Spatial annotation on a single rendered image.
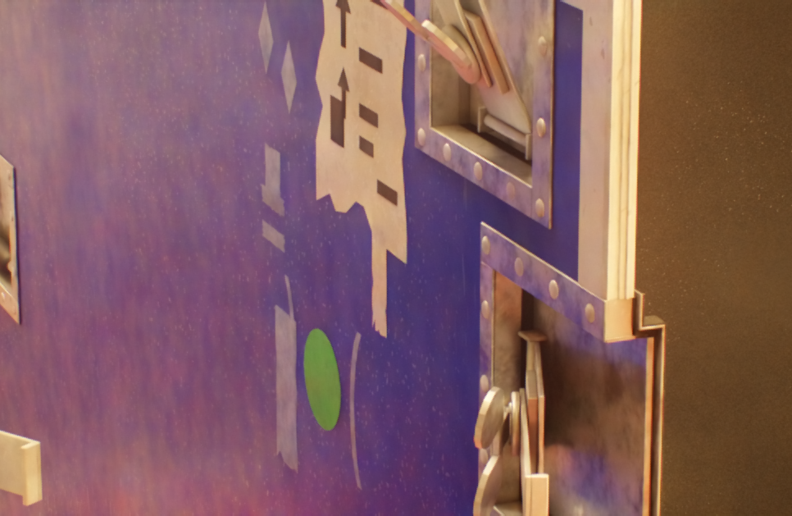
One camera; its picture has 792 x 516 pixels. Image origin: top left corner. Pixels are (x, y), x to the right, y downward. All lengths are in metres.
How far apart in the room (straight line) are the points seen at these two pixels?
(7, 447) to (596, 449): 0.22
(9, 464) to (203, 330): 0.42
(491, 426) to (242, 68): 0.35
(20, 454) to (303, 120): 0.30
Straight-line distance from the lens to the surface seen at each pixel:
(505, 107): 1.11
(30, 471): 1.05
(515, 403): 1.09
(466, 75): 1.11
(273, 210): 1.35
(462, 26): 1.09
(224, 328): 1.44
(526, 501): 1.02
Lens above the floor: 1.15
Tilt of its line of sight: 17 degrees down
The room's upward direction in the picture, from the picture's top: straight up
